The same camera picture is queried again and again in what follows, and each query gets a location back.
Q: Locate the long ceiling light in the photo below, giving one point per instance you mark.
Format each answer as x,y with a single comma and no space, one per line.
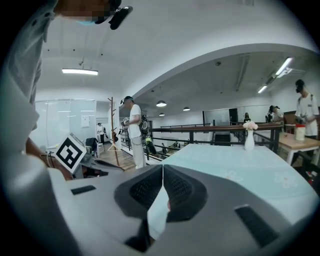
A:
80,71

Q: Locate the black office chair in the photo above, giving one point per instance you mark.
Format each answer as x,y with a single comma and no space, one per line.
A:
305,165

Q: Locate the person's grey hoodie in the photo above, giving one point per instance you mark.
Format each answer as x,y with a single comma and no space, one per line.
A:
22,62

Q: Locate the wooden coat rack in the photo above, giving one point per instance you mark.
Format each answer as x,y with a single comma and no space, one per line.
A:
112,112

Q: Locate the light wooden table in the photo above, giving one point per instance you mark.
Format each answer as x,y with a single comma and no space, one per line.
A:
290,141

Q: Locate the light blue flowered tablecloth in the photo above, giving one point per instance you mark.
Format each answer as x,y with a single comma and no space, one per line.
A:
212,160

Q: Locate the cream plastic tub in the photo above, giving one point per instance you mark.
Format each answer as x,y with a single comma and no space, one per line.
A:
300,133

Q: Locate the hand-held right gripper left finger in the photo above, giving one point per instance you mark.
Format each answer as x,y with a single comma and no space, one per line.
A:
100,200

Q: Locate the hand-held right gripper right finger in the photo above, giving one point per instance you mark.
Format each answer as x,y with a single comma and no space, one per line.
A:
225,212

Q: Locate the strip ceiling light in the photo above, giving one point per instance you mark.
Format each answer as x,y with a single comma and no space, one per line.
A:
262,89
283,66

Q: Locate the person's head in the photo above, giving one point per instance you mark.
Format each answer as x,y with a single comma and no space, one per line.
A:
82,10

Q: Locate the person's left forearm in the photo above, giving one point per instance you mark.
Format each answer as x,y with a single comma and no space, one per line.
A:
37,152

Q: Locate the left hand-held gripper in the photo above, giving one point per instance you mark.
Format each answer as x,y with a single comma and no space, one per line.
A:
70,153

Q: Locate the black railing wooden handrail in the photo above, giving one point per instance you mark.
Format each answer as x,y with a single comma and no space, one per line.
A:
212,128

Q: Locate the black chair with jacket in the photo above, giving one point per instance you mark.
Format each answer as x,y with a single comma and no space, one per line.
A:
91,143

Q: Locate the white vase with pink flowers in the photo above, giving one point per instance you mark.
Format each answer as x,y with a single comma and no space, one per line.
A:
249,142

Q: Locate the white paper notice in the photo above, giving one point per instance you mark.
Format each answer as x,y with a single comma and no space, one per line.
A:
85,121

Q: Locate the blue face mask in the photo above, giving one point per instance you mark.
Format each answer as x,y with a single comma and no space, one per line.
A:
86,23

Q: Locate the black head-worn camera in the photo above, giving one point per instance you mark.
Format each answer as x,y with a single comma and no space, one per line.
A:
120,17

